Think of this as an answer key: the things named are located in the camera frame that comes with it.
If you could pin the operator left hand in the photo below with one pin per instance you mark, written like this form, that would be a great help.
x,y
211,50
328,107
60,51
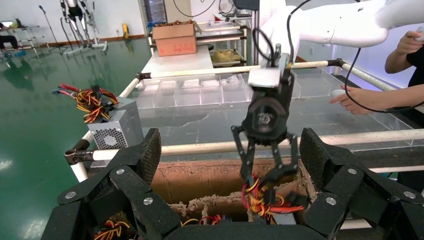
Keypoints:
x,y
357,99

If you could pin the seated person in black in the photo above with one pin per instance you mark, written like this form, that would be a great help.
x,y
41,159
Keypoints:
x,y
8,39

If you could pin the white rectangular table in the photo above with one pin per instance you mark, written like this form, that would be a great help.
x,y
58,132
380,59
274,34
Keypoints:
x,y
179,63

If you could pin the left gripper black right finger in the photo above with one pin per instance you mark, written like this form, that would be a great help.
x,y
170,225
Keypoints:
x,y
357,198

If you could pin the black tripod stand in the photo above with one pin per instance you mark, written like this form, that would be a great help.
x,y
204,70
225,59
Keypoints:
x,y
53,33

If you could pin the metal pipe cart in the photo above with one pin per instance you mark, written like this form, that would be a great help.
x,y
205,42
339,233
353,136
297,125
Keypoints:
x,y
33,36

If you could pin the white pipe table leg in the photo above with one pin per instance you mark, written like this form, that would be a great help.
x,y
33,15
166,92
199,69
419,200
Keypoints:
x,y
79,172

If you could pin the yellow floor sign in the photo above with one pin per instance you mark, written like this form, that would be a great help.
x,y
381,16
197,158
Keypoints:
x,y
125,31

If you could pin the humanoid robot on stand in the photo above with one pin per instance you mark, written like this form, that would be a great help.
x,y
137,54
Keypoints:
x,y
82,26

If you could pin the brown cardboard box with dividers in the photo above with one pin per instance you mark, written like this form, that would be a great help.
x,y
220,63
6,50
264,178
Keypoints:
x,y
198,179

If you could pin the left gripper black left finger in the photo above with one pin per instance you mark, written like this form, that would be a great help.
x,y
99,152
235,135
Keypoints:
x,y
109,195

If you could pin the yellow cloth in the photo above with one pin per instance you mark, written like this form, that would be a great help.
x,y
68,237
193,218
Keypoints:
x,y
227,56

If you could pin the white handheld controller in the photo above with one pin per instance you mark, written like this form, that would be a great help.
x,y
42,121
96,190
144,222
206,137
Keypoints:
x,y
338,93
420,33

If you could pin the black monitor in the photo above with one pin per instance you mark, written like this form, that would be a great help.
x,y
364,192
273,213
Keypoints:
x,y
245,4

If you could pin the black pipe corner joint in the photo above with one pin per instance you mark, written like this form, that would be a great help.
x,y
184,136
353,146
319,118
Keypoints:
x,y
143,76
78,154
335,63

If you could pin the clear acrylic divider tray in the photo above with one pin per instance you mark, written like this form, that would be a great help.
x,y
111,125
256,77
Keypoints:
x,y
198,92

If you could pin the operator body in black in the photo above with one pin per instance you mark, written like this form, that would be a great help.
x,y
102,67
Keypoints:
x,y
417,69

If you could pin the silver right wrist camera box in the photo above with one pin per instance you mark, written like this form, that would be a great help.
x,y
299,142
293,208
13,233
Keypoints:
x,y
265,78

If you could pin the pipe frame shelf rack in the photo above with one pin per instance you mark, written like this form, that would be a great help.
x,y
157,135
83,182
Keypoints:
x,y
225,33

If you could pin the operator right forearm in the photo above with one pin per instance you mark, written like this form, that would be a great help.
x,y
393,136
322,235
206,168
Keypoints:
x,y
397,61

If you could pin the operator right hand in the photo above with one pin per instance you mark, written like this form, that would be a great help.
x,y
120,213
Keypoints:
x,y
409,43

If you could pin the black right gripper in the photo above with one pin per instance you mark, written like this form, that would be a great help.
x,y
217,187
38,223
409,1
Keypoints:
x,y
268,116

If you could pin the small brown cardboard carton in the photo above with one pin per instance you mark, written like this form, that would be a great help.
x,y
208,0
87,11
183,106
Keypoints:
x,y
175,41

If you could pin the operator left forearm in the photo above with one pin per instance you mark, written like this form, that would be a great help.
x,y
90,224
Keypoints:
x,y
397,97

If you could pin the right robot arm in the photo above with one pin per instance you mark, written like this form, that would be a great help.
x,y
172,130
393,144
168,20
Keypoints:
x,y
331,26

